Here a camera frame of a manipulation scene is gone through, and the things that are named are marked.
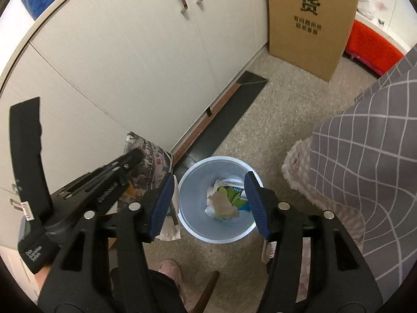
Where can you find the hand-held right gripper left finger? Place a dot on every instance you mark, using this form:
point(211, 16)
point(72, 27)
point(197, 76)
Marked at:
point(161, 207)

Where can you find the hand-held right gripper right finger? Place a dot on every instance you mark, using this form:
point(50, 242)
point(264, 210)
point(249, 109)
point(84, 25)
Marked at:
point(255, 205)

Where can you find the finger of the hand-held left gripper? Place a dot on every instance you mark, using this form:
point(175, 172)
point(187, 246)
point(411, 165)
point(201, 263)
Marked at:
point(133, 161)
point(114, 164)

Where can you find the newsprint pattern bag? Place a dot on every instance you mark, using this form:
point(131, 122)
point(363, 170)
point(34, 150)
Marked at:
point(150, 156)

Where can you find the green leaf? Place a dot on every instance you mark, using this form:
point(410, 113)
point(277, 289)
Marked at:
point(233, 195)

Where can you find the brown paper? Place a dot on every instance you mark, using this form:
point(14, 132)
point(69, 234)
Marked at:
point(224, 205)

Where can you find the blue plastic waste bin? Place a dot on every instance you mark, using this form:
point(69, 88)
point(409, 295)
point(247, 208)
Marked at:
point(198, 215)

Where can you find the pink slipper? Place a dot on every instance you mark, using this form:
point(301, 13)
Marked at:
point(171, 269)

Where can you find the person's dark trouser leg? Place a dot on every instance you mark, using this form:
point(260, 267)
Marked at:
point(163, 293)

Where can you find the brown wooden chair leg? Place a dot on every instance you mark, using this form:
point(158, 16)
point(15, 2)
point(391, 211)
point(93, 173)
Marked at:
point(208, 288)

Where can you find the black floor strip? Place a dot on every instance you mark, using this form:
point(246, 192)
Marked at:
point(228, 111)

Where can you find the white floor cabinet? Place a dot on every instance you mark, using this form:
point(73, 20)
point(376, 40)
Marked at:
point(114, 55)

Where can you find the grey checked tablecloth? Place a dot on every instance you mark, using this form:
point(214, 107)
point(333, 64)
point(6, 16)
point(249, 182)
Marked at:
point(374, 153)

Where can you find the tall cardboard box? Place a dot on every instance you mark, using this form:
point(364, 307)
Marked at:
point(309, 49)

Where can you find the red white storage box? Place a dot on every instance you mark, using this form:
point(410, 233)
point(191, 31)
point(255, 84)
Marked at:
point(368, 45)

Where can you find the white plastic bag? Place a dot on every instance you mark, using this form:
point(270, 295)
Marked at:
point(368, 3)

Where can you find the white wardrobe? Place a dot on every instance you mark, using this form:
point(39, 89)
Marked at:
point(397, 13)

